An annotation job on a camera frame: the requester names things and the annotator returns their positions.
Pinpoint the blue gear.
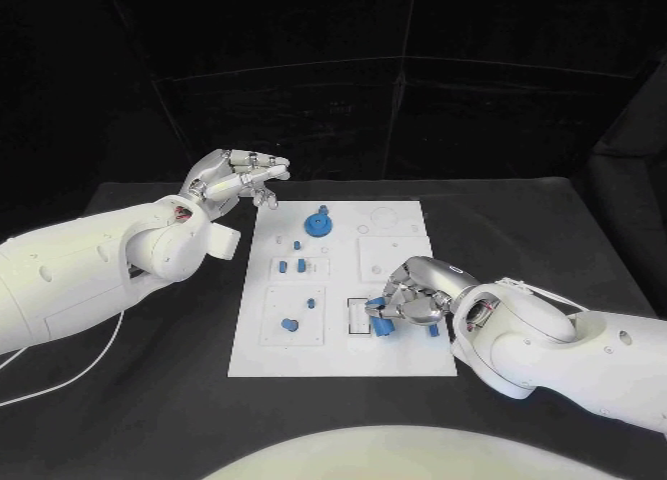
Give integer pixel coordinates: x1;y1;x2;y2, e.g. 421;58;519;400
303;213;334;238

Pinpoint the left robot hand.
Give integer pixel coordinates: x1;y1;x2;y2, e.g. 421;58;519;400
179;148;293;222

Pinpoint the white cable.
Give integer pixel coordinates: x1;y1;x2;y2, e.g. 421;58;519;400
494;277;590;314
0;310;125;412

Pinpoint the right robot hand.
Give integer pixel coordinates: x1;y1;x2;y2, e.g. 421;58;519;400
363;255;483;326

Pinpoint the blue rectangular block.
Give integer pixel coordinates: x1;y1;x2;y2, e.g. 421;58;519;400
363;296;396;337

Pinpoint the white task board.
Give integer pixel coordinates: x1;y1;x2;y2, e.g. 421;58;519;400
226;200;458;378

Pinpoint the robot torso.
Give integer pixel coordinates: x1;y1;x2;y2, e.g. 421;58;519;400
200;424;611;480

